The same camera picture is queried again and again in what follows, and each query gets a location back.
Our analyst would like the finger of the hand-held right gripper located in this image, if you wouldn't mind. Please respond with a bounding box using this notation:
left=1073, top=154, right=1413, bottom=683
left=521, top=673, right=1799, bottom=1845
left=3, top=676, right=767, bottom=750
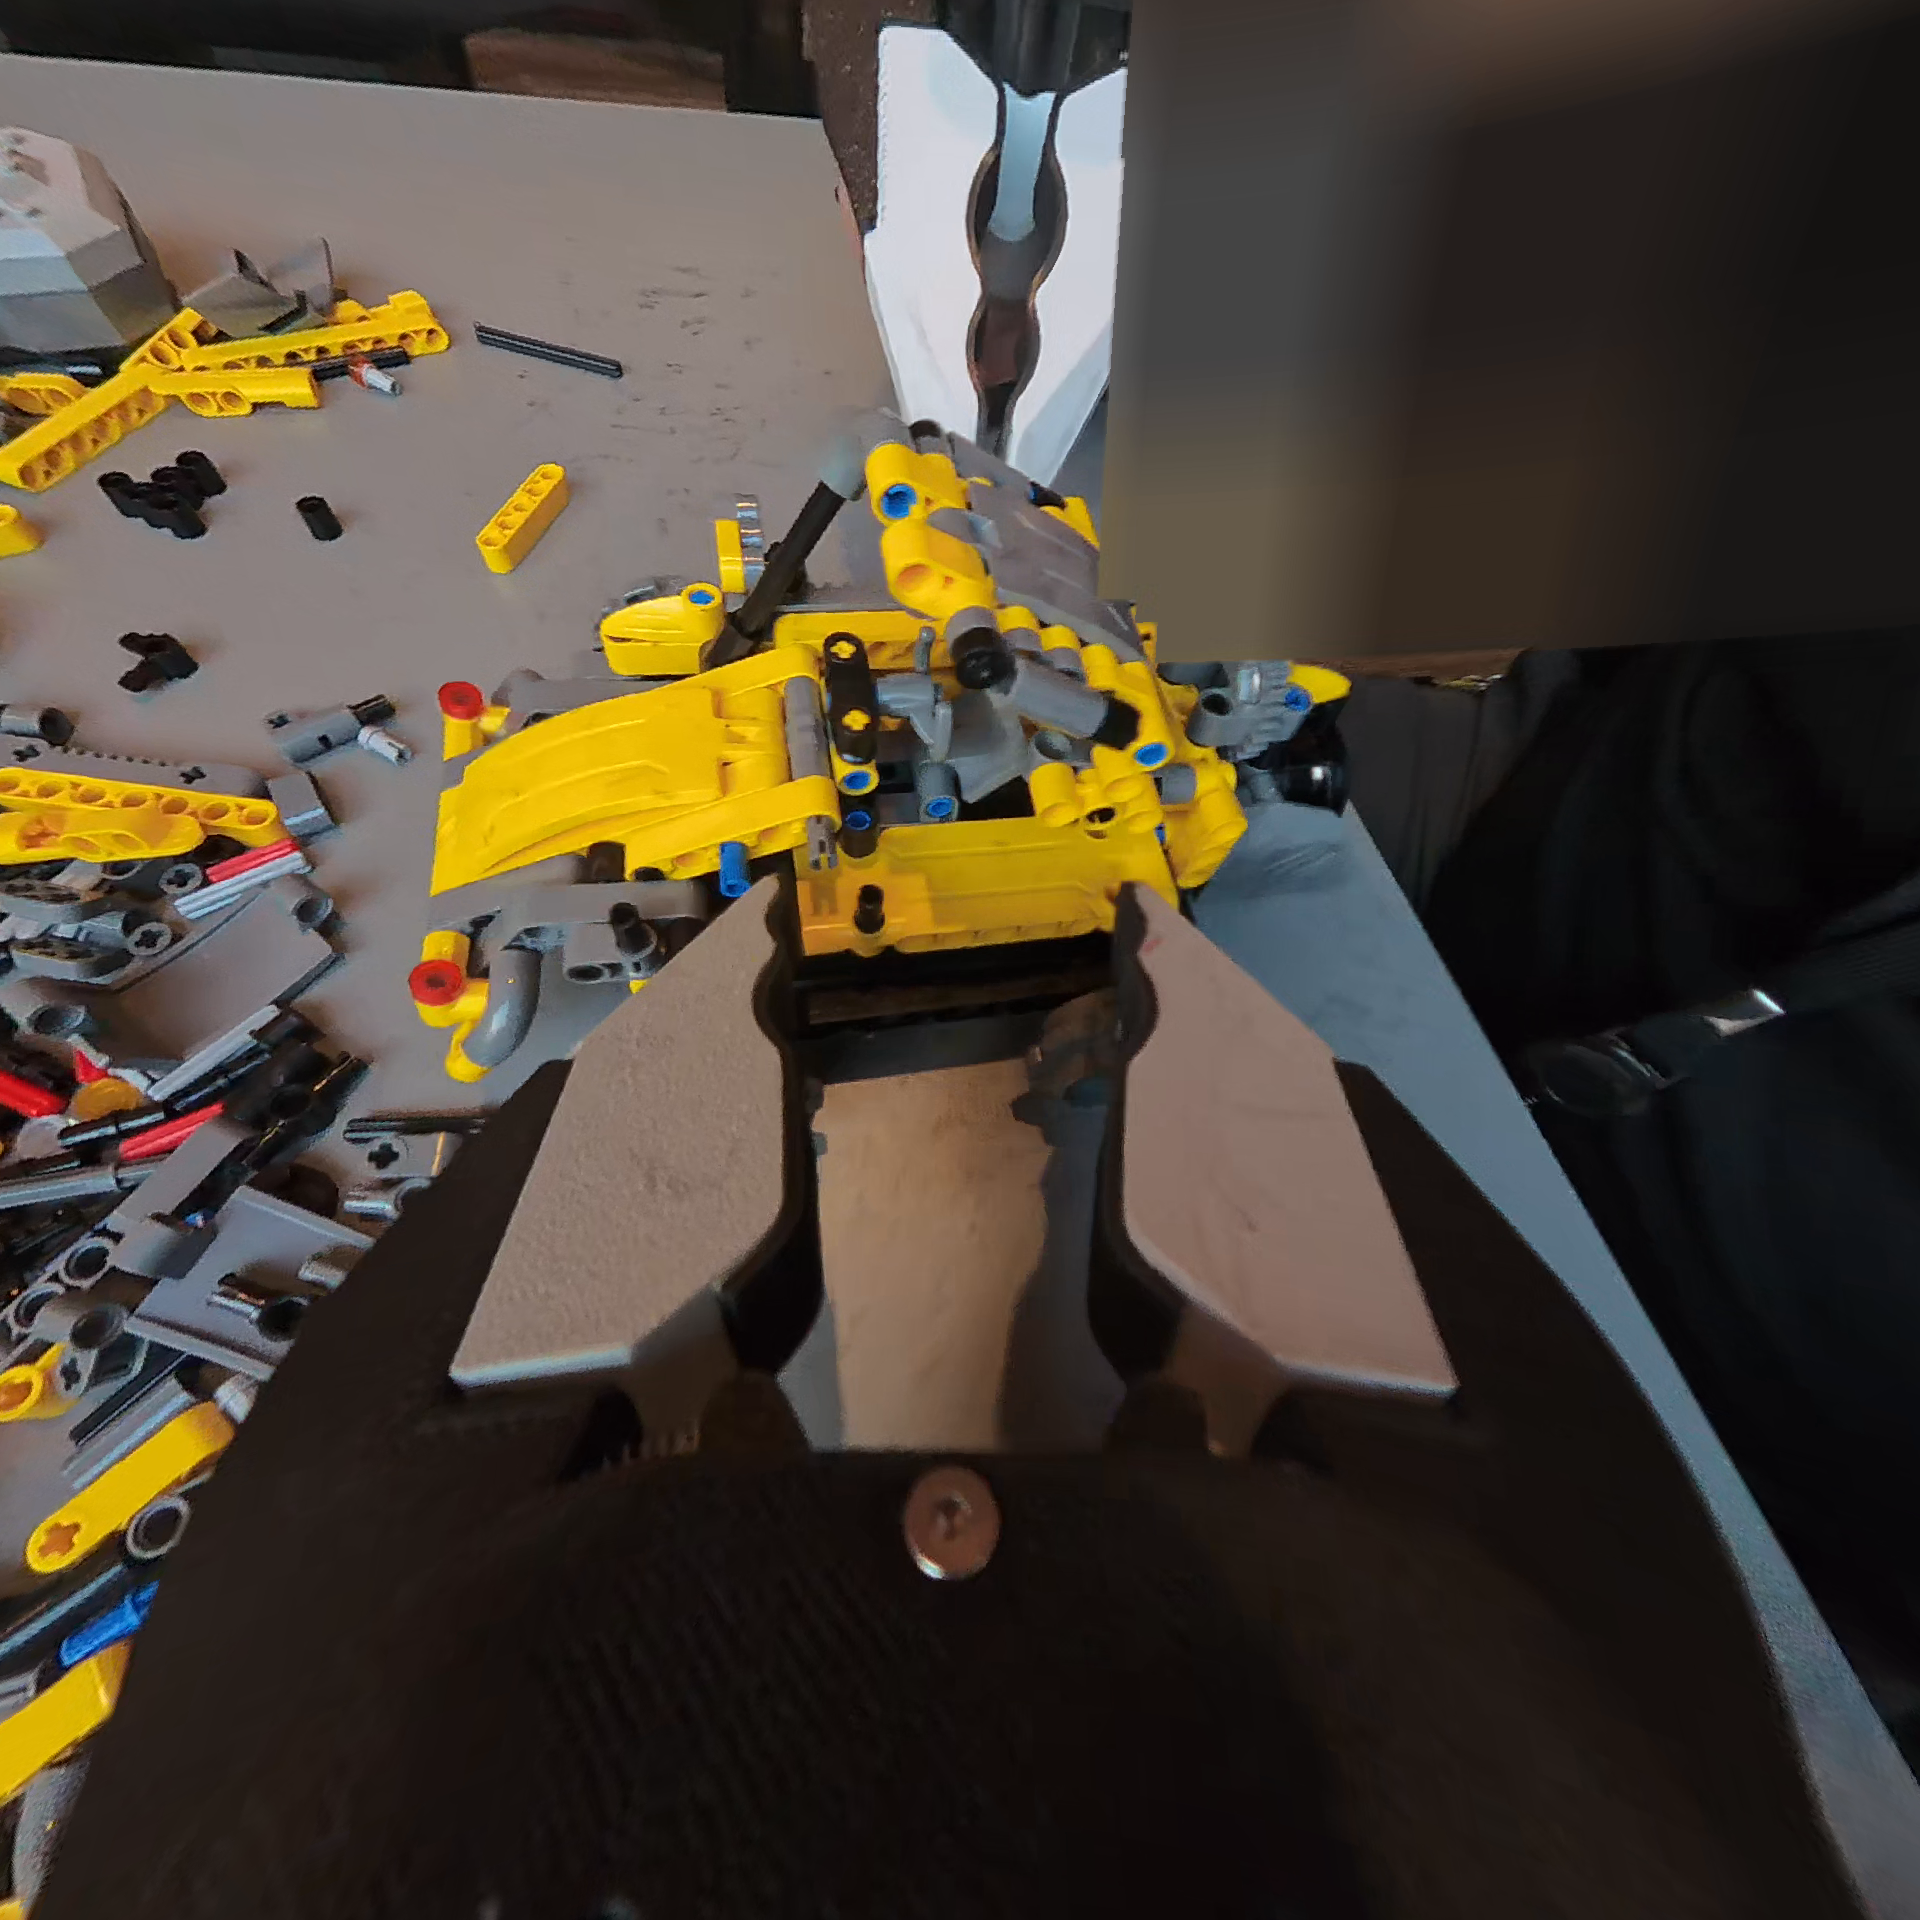
left=1004, top=65, right=1127, bottom=469
left=861, top=22, right=1007, bottom=456

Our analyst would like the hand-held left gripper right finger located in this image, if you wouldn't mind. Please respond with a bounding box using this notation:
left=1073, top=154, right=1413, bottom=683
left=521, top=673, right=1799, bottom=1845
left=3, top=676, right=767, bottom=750
left=1085, top=881, right=1460, bottom=1458

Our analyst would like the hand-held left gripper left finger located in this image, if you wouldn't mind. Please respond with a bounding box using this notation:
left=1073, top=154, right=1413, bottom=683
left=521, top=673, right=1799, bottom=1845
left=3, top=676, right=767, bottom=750
left=446, top=875, right=823, bottom=1390

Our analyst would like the yellow toy brick vehicle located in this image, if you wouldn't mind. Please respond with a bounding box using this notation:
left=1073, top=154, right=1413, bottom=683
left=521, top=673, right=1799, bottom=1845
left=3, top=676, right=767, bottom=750
left=407, top=412, right=1352, bottom=1081

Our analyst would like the black axle rod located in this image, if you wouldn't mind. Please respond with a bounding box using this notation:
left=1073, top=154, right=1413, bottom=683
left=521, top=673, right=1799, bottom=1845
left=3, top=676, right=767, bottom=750
left=472, top=322, right=626, bottom=381

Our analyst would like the pile of dark brick pieces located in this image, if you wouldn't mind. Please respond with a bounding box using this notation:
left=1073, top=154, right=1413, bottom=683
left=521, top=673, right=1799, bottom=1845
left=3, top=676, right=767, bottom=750
left=0, top=695, right=497, bottom=1802

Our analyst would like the yellow short five-hole beam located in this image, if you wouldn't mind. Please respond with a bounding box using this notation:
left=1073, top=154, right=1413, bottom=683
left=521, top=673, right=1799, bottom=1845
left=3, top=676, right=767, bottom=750
left=473, top=461, right=569, bottom=575

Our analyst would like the dark grey curved panel piece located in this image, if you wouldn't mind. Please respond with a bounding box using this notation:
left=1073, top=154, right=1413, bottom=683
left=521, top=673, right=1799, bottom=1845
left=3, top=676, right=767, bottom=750
left=185, top=236, right=339, bottom=340

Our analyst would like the loose yellow beams group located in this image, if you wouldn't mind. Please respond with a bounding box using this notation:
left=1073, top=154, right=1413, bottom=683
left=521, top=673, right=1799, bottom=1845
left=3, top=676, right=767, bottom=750
left=0, top=292, right=451, bottom=497

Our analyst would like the black connector cluster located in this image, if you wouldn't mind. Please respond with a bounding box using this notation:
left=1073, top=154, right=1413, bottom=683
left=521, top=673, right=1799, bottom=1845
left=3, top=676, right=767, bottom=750
left=95, top=450, right=229, bottom=540

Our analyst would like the grey brick battery box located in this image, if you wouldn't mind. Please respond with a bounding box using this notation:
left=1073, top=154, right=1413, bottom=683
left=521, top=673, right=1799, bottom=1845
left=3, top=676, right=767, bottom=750
left=0, top=126, right=169, bottom=350

